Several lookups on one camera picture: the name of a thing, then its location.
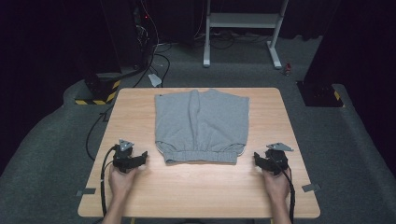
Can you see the person's right hand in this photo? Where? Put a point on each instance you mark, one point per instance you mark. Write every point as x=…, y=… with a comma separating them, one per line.
x=276, y=186

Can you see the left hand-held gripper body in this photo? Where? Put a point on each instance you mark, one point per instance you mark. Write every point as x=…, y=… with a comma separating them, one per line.
x=123, y=160

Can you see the white metal stand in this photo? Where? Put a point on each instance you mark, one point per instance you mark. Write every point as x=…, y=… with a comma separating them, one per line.
x=243, y=20

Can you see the grey tape strip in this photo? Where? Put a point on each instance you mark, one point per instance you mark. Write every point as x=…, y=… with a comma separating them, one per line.
x=86, y=191
x=310, y=187

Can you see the black base with yellow stripes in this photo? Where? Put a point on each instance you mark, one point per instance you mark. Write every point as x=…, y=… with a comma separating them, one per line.
x=99, y=90

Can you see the person's left hand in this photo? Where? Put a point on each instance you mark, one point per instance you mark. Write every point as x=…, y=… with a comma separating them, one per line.
x=121, y=183

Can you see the grey shorts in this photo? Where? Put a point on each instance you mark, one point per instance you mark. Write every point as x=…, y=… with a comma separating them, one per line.
x=202, y=124

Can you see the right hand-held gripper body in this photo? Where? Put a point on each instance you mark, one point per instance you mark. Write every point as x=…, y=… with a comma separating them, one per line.
x=277, y=160

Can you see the black equipment rack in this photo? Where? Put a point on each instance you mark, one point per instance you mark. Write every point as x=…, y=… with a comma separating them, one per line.
x=124, y=31

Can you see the small red object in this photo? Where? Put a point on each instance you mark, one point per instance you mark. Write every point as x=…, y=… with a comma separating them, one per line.
x=287, y=69

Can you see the white paper scrap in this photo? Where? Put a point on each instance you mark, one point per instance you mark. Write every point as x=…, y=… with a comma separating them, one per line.
x=154, y=80

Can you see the black perforated base yellow stripe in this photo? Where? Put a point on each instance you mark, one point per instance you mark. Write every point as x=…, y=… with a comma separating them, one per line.
x=320, y=95

